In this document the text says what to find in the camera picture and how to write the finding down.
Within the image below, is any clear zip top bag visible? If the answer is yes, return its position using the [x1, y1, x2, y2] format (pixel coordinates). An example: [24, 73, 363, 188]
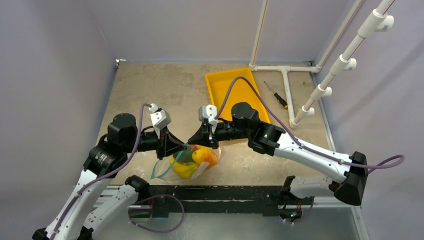
[150, 144, 225, 181]

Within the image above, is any white pvc pipe frame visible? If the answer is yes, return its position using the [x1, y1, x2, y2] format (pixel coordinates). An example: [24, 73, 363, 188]
[248, 0, 395, 129]

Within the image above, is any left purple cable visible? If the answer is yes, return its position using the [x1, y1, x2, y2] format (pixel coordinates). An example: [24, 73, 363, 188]
[49, 103, 185, 240]

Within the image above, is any black handled screwdriver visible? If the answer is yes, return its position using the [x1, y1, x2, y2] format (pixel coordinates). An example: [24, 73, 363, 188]
[264, 81, 288, 109]

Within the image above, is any yellow banana bunch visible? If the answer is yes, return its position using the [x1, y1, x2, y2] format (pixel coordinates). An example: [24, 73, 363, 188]
[169, 157, 199, 179]

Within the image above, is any yellow plastic tray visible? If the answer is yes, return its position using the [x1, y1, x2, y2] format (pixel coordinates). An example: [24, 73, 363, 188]
[205, 67, 271, 123]

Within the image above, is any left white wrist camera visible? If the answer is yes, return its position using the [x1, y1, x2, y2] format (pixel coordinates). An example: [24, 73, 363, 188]
[149, 103, 172, 131]

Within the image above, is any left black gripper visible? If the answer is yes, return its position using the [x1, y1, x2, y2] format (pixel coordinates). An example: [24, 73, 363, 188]
[123, 124, 187, 160]

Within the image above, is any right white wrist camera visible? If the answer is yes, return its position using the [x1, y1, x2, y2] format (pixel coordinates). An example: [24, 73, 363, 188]
[198, 104, 218, 132]

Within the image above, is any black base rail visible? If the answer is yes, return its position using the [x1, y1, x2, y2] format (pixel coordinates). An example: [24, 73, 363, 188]
[119, 184, 316, 219]

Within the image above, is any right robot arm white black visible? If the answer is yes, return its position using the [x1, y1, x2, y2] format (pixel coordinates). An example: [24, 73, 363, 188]
[188, 102, 369, 206]

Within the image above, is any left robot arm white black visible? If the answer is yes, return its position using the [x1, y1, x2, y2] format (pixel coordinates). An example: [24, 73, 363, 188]
[32, 113, 187, 240]

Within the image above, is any green avocado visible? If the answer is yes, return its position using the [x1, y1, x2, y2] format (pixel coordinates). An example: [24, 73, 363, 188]
[172, 146, 195, 165]

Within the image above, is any aluminium frame rail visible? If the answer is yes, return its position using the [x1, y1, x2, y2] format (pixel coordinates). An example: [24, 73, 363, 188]
[313, 196, 356, 208]

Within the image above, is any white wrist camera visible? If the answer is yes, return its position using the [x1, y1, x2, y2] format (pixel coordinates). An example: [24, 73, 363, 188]
[149, 103, 172, 131]
[198, 104, 218, 132]

